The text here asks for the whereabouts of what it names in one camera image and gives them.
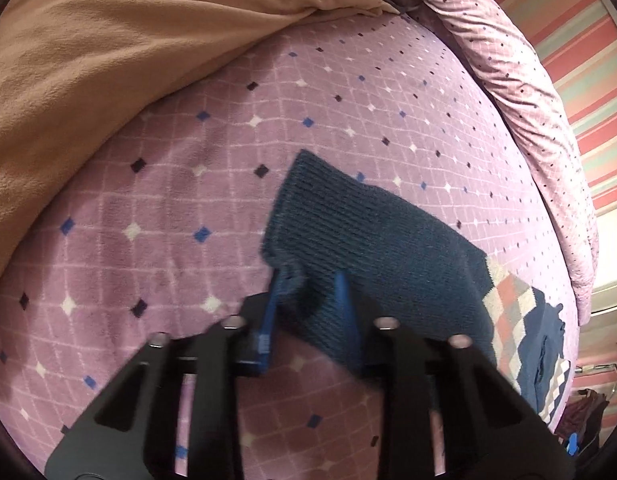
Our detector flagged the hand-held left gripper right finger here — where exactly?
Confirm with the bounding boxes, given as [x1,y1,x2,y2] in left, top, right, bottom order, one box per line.
[336,271,575,480]

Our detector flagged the purple checked bed sheet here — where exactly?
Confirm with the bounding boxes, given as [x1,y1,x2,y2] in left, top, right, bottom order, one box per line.
[0,10,582,480]

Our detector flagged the dark blue knitted sweater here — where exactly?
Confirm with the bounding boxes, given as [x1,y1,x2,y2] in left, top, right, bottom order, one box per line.
[261,149,574,433]

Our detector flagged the dark hanging clothes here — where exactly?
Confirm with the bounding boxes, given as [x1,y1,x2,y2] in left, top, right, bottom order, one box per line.
[559,387,614,456]

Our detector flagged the tan fleece blanket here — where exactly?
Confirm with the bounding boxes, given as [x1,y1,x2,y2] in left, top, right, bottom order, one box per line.
[0,0,402,301]

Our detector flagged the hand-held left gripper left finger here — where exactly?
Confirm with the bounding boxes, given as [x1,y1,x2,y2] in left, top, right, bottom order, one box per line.
[43,267,286,480]

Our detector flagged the purple dotted quilt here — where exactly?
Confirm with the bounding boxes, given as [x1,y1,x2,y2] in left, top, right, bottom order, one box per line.
[356,0,602,326]

